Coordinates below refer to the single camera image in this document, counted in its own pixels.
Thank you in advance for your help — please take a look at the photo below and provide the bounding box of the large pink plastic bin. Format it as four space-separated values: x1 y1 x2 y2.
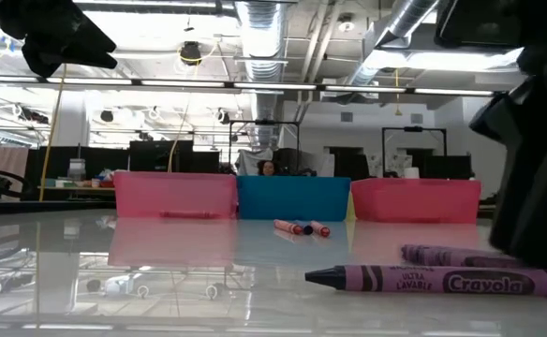
112 170 239 220

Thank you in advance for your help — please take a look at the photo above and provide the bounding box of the white cloth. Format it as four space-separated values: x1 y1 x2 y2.
233 147 275 176

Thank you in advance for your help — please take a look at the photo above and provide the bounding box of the blue plastic bin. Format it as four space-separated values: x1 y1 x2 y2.
235 175 352 222

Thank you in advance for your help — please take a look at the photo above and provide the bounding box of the black partition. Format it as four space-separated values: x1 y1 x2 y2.
22 139 222 202

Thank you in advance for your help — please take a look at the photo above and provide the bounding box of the wooden side table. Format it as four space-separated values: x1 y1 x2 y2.
37 184 115 194

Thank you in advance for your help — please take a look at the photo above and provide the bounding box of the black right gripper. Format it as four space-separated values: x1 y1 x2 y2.
435 0 547 146

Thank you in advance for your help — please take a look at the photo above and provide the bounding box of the black curved cable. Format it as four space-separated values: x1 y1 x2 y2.
0 166 28 198

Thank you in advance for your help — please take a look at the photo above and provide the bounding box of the clear plastic container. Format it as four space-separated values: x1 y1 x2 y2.
67 157 88 182

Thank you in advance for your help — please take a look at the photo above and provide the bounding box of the black frame rig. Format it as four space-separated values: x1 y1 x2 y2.
227 119 302 175
381 125 449 180

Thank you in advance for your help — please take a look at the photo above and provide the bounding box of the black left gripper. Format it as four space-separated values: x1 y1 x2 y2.
0 0 119 79

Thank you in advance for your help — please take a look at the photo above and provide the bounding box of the long ceiling light bar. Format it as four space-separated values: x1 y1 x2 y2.
0 74 527 100

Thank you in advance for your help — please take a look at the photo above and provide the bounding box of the small red plastic bin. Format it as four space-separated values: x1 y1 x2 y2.
350 178 482 225

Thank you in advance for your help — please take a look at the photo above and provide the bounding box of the red crayon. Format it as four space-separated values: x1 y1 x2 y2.
273 218 304 236
309 220 332 239

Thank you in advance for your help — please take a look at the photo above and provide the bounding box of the silver ventilation duct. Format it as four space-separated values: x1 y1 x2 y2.
343 0 441 95
235 0 288 151

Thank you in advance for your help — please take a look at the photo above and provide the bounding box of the purple crayon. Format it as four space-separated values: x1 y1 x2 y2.
304 264 547 298
400 243 521 270

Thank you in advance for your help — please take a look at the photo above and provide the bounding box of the pale pink curtain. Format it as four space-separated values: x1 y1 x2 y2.
0 141 31 202

